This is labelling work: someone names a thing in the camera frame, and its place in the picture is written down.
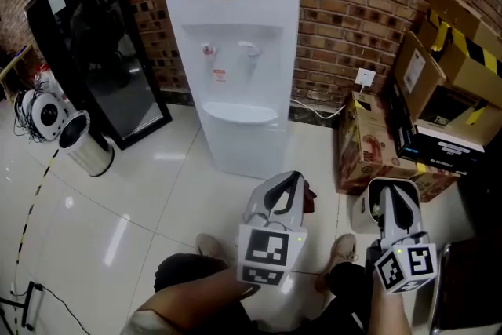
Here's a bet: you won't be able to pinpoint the printed cardboard box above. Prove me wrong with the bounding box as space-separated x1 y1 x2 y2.
336 90 460 203

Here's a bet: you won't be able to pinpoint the pile of plastic bags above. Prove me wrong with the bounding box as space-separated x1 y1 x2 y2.
33 62 66 99

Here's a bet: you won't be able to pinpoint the person's left forearm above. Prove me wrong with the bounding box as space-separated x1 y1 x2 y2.
136 272 262 335

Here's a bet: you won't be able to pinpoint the flat black box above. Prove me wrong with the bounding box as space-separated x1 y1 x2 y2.
386 84 417 160

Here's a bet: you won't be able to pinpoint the steel trash can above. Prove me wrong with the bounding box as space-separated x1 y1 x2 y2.
58 109 115 178

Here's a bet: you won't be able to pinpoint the person's right shoe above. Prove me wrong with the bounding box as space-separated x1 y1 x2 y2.
313 233 360 293

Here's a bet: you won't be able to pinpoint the black floor cable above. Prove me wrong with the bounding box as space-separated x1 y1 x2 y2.
37 284 91 335

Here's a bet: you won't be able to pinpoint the white square waste bin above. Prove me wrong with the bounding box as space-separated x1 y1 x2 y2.
351 177 423 235

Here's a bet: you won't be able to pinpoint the cardboard box with striped tape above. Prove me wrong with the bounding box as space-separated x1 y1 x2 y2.
415 0 502 109

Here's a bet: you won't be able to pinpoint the white round device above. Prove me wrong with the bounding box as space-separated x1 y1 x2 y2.
21 89 70 141

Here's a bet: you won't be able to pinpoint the brown cloth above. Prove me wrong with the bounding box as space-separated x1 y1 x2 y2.
302 180 318 215

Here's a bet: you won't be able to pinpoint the person's shoe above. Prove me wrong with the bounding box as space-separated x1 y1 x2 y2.
313 233 360 293
195 233 228 262

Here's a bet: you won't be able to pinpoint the yellow and black striped tape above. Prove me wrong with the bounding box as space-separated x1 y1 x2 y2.
13 147 60 266

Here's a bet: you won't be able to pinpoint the flat black floor device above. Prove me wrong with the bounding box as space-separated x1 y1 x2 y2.
0 280 44 330

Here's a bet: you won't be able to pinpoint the person's right forearm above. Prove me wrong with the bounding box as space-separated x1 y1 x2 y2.
366 272 413 335

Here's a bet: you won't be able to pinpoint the wooden workbench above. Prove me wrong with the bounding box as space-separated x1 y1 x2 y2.
0 45 36 103

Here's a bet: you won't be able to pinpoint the person's beige shirt sleeve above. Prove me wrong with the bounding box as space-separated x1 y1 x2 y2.
119 309 184 335

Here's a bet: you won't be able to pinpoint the white water dispenser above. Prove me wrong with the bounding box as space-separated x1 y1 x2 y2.
163 0 302 180

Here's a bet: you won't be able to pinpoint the person's left shoe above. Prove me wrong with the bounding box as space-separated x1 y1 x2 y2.
195 233 228 262

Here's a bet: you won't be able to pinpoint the metal framed chair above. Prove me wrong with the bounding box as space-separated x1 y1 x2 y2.
429 235 502 335

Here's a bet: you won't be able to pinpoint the cardboard box with white label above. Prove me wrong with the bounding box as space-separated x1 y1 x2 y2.
394 30 502 148

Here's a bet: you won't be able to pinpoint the white wall socket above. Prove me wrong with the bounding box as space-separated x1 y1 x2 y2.
354 67 377 88

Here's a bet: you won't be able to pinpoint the person's black shorts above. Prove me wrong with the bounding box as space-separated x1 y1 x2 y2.
154 253 377 335

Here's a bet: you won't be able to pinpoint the white power cord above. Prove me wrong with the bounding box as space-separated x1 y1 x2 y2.
289 84 368 121

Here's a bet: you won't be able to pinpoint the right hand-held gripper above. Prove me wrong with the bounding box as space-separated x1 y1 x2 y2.
364 184 438 295

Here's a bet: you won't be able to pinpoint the black framed glass panel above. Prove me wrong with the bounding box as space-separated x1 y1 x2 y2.
25 0 173 151

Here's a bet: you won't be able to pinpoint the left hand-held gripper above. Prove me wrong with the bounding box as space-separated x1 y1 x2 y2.
235 170 309 287

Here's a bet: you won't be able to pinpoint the black box with white lid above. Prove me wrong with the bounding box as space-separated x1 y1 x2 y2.
399 121 486 176

